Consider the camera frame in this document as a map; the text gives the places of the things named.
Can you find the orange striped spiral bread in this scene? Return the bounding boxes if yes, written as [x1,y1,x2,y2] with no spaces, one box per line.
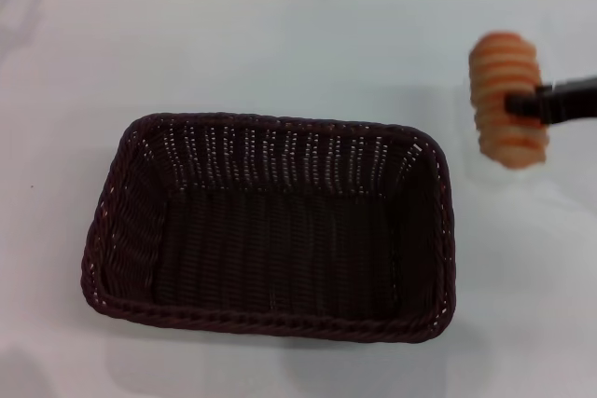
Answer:
[467,31,548,171]

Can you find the black woven wicker basket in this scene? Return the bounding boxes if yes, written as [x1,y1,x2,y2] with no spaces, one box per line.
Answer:
[79,112,456,346]

